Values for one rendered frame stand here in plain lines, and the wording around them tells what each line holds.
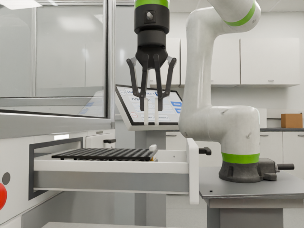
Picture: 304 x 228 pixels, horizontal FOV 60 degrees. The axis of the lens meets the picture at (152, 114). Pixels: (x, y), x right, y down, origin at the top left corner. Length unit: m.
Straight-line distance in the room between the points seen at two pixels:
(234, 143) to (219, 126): 0.07
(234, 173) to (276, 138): 3.04
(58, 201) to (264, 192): 0.56
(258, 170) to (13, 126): 0.75
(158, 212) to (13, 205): 1.22
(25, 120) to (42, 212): 0.22
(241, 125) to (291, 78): 3.61
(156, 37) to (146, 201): 1.13
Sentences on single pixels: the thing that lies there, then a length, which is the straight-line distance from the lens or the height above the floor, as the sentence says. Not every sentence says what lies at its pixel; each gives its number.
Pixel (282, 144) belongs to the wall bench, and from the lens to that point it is 3.99.
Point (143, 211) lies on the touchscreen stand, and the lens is 1.65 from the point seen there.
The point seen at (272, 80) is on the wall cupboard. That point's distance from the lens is 4.34.
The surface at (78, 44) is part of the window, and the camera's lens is 0.90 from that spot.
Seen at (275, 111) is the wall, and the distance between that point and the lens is 4.67.
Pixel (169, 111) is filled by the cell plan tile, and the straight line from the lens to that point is 1.62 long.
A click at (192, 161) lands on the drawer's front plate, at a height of 0.90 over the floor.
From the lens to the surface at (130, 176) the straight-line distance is 0.54.
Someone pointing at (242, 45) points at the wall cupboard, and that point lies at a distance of 4.31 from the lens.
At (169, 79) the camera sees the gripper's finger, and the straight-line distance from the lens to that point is 0.67.
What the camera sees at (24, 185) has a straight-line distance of 0.59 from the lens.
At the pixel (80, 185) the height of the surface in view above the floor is 0.85.
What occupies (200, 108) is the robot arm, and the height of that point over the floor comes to 1.03.
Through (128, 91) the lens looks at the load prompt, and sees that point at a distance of 1.55.
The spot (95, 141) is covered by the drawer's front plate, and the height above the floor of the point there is 0.91.
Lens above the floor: 0.97
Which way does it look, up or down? 2 degrees up
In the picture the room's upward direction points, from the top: straight up
